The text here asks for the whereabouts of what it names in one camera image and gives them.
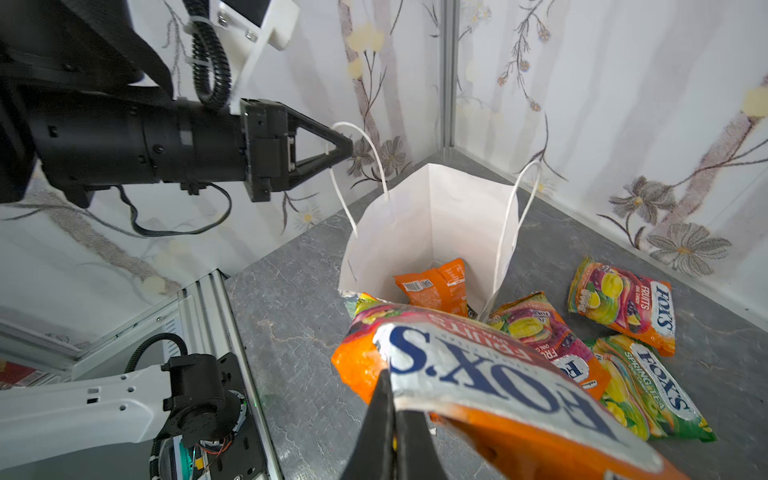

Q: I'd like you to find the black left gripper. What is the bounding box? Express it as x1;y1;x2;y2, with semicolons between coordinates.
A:
240;99;353;203

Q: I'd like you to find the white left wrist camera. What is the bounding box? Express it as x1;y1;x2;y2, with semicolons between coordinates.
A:
209;0;301;114

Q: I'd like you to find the green Fox's spring tea bag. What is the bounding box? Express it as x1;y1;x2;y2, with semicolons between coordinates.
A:
588;335;717;442

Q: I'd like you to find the fox's candy bag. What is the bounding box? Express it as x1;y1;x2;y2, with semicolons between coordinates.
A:
567;257;677;357
489;292;611;400
331;295;680;479

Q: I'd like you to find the white floral paper bag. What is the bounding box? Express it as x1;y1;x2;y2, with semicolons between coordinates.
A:
338;163;531;322

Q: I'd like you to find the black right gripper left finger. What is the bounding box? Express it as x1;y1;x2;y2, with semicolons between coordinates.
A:
340;369;396;480

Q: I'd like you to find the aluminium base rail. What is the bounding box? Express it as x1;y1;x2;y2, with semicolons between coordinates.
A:
1;270;284;479

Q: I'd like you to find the orange corn chips bag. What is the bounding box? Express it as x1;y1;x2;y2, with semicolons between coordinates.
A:
393;258;469;317

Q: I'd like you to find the Fox's candy bag top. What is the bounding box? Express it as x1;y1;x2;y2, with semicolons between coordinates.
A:
567;257;677;357

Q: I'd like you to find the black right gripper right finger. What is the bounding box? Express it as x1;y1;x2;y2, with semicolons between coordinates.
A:
395;411;447;480

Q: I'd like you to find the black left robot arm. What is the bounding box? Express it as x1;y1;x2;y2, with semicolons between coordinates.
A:
1;1;353;479

